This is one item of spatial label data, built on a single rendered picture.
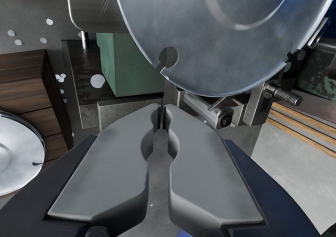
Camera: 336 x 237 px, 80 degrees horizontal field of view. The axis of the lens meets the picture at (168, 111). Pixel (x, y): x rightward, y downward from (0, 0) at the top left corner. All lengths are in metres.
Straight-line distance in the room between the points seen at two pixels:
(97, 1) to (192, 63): 0.11
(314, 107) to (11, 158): 0.83
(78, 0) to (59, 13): 0.78
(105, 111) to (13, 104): 0.37
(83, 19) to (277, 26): 0.22
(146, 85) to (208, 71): 0.15
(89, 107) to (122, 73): 0.09
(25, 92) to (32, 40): 0.36
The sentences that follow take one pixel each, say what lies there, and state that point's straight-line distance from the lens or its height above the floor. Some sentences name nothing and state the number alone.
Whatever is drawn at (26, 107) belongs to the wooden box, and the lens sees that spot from 0.69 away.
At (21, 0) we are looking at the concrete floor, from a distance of 0.98.
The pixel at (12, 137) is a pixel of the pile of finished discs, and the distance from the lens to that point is 0.71.
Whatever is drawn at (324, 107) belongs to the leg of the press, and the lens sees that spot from 0.61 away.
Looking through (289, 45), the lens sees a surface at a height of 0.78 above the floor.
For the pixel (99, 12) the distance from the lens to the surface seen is 0.19.
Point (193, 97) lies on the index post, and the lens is 0.31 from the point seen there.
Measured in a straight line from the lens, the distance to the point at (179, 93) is 0.33.
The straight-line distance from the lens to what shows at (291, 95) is 0.36.
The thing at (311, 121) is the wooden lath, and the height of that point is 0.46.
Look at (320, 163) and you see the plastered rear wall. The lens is 1.77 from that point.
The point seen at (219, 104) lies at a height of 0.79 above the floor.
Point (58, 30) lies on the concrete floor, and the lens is 0.98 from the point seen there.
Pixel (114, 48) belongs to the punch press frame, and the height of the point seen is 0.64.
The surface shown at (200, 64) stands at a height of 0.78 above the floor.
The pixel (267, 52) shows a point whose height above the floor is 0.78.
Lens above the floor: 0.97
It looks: 51 degrees down
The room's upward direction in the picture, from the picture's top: 137 degrees clockwise
